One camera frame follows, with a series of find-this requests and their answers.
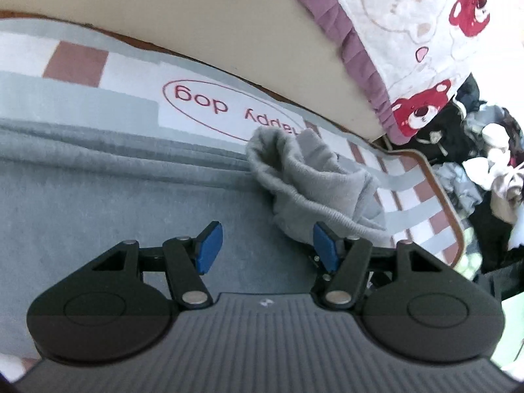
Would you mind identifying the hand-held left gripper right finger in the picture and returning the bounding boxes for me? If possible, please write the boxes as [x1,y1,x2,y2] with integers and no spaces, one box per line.
[311,221,445,309]

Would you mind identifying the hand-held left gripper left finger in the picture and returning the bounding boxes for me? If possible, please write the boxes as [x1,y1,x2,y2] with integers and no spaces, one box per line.
[92,221,224,309]

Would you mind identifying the grey sweatshirt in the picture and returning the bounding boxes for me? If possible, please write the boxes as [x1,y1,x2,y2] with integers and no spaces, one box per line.
[0,117,396,361]

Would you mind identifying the pile of assorted clothes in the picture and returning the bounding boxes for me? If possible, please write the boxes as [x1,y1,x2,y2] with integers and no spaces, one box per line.
[409,74,524,299]

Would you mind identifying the checked floor mat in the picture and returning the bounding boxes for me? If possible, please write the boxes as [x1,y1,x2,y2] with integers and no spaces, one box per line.
[0,18,465,269]

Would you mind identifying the beige bed base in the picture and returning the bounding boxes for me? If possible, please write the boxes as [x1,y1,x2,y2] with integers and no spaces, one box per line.
[0,0,389,142]

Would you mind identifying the bear printed quilt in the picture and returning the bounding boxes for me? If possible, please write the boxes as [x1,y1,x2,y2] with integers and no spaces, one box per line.
[274,0,498,146]

